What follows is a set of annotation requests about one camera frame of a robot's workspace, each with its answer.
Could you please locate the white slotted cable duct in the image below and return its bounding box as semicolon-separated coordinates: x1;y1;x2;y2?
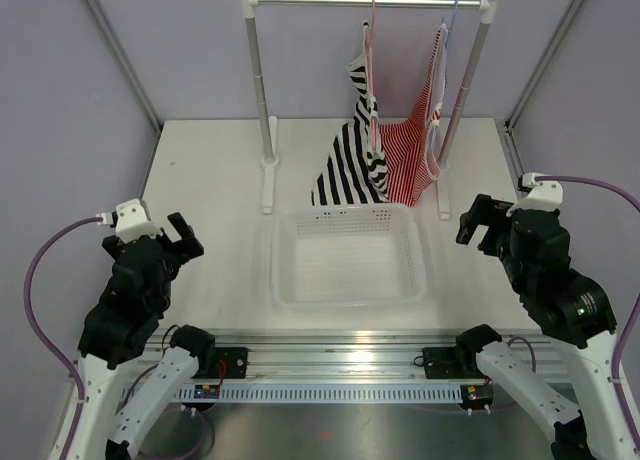
175;383;462;404

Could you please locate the red white striped tank top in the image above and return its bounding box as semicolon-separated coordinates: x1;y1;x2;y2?
380;52;438;207

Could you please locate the white plastic basket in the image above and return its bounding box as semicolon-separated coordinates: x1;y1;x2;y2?
271;203;427;309

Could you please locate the right aluminium frame post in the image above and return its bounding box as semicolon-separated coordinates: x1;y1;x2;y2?
503;0;599;131

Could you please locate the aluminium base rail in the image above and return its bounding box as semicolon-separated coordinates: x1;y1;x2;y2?
74;329;576;386

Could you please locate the aluminium frame post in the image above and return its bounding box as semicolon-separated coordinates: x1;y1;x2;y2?
73;0;164;136
503;0;599;131

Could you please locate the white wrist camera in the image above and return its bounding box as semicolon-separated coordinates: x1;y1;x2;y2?
506;172;563;217
96;198;162;244

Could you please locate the black white striped tank top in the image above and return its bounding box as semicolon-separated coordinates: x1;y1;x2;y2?
311;21;389;206

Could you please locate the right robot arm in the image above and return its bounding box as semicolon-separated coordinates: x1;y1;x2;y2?
453;194;639;459

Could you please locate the pink wire hanger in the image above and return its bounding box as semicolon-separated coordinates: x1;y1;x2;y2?
364;0;380;152

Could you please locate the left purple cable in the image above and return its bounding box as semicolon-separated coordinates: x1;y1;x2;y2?
23;216;109;460

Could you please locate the left aluminium frame post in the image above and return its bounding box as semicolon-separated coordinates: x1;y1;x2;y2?
73;0;164;136

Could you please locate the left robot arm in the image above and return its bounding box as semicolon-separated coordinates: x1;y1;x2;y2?
70;213;216;459

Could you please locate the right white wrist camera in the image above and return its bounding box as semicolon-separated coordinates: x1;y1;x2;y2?
506;172;563;217

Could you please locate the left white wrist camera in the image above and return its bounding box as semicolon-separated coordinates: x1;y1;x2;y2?
96;198;162;244

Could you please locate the white clothes rack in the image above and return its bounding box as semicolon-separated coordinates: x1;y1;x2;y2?
237;0;504;221

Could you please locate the blue wire hanger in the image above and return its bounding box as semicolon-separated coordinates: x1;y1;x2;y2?
424;0;458;180

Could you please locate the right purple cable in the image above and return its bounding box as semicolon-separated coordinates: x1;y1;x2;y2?
534;175;640;411

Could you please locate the purple cable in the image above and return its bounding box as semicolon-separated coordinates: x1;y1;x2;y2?
534;175;640;411
23;216;109;460

